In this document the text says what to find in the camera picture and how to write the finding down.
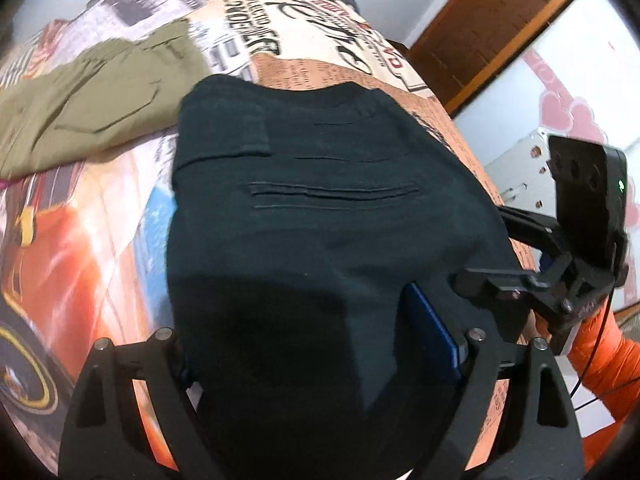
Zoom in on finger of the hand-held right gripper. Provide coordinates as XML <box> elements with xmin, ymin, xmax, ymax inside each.
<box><xmin>452</xmin><ymin>265</ymin><xmax>551</xmax><ymax>306</ymax></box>
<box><xmin>495</xmin><ymin>206</ymin><xmax>564</xmax><ymax>261</ymax></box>

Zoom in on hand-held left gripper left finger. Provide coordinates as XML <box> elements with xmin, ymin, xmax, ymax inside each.
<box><xmin>59</xmin><ymin>329</ymin><xmax>211</xmax><ymax>480</ymax></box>

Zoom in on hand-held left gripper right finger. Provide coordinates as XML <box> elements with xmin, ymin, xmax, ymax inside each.
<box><xmin>402</xmin><ymin>283</ymin><xmax>586</xmax><ymax>480</ymax></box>

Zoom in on dark pants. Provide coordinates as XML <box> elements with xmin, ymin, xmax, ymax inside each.
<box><xmin>165</xmin><ymin>74</ymin><xmax>526</xmax><ymax>480</ymax></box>

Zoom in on olive green pants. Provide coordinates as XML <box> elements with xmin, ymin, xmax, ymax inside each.
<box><xmin>0</xmin><ymin>22</ymin><xmax>212</xmax><ymax>181</ymax></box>

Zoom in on printed blanket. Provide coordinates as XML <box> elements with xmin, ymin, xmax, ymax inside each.
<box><xmin>0</xmin><ymin>0</ymin><xmax>532</xmax><ymax>480</ymax></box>

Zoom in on brown wooden door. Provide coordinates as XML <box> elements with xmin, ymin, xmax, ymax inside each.
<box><xmin>407</xmin><ymin>0</ymin><xmax>591</xmax><ymax>116</ymax></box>

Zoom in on white metal frame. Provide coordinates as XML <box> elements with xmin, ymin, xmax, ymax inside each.
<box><xmin>482</xmin><ymin>127</ymin><xmax>558</xmax><ymax>211</ymax></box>

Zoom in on pink heart wall decoration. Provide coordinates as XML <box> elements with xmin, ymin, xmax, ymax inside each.
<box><xmin>522</xmin><ymin>45</ymin><xmax>609</xmax><ymax>147</ymax></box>

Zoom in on black cable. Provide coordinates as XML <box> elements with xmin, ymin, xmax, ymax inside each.
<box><xmin>570</xmin><ymin>240</ymin><xmax>631</xmax><ymax>411</ymax></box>

